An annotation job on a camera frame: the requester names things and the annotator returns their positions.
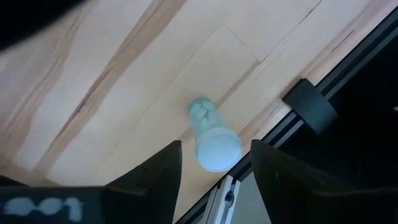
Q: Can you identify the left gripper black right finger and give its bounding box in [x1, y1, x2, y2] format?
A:
[250, 139, 343, 224]

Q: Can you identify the black aluminium table frame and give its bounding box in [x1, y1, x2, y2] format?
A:
[175, 12, 398, 224]

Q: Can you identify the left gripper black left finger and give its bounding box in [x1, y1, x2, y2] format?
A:
[101, 139, 183, 224]

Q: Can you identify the small black frame bracket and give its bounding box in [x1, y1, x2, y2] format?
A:
[282, 78, 339, 135]

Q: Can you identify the translucent pill bottle white cap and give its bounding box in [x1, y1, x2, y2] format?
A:
[187, 96, 244, 173]

